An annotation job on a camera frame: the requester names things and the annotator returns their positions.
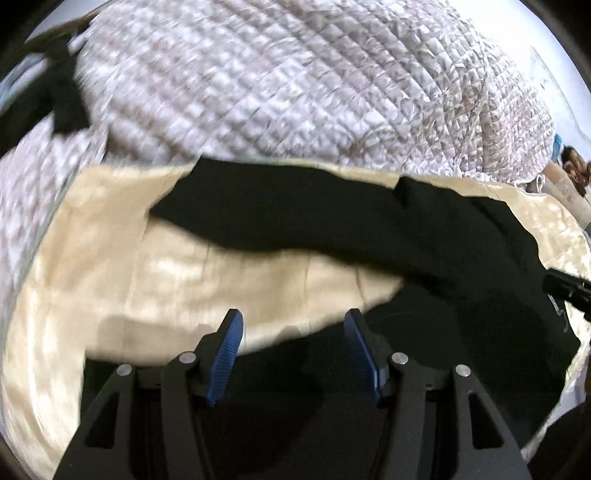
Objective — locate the floral quilted blanket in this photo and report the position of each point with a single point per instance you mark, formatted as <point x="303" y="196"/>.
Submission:
<point x="277" y="83"/>

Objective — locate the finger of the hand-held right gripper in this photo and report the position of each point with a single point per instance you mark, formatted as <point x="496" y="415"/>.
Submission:
<point x="570" y="288"/>

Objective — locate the golden satin blanket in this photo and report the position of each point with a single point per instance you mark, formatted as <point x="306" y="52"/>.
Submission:
<point x="115" y="258"/>

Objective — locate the blue box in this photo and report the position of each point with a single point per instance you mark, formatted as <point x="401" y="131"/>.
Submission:
<point x="559" y="146"/>

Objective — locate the black pants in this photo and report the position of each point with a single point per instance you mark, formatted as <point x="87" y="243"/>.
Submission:
<point x="415" y="249"/>

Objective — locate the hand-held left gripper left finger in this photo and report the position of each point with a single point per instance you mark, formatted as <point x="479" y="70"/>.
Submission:
<point x="226" y="350"/>

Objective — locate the wall poster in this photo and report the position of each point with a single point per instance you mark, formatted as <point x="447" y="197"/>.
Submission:
<point x="539" y="64"/>

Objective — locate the dark cloth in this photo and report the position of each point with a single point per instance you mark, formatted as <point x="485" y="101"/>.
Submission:
<point x="37" y="101"/>

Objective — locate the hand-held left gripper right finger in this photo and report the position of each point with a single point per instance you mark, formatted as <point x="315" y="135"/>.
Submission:
<point x="362" y="350"/>

